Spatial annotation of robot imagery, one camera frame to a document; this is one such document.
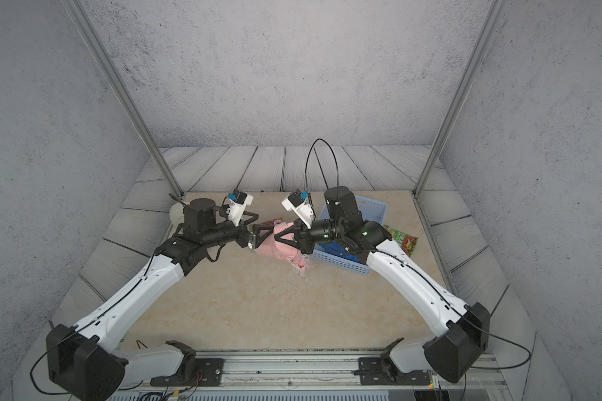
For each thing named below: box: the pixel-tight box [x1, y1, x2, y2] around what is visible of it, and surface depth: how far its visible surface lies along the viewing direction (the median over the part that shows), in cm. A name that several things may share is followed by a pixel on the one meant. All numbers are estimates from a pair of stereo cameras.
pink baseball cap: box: [255, 222, 308, 276], surface depth 67 cm
